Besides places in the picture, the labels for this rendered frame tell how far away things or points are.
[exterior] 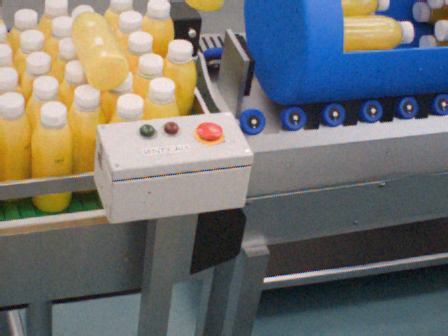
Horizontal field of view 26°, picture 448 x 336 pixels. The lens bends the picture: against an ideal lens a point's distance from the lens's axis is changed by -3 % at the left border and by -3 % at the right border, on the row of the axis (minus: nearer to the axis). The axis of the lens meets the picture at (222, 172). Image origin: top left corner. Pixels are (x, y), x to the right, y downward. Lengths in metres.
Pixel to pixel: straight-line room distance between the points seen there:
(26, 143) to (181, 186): 0.26
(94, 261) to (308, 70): 0.46
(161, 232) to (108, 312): 1.16
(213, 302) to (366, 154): 0.59
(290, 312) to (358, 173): 0.95
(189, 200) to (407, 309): 1.47
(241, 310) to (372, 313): 0.78
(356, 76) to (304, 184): 0.23
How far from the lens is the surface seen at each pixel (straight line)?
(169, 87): 1.49
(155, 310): 1.57
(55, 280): 1.58
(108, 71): 1.46
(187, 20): 1.82
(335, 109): 1.69
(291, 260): 2.58
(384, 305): 2.75
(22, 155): 1.48
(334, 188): 1.77
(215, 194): 1.38
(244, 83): 1.65
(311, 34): 1.54
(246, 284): 1.94
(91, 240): 1.53
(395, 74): 1.65
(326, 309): 2.69
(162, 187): 1.34
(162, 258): 1.48
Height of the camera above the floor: 1.93
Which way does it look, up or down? 40 degrees down
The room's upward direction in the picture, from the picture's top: 9 degrees clockwise
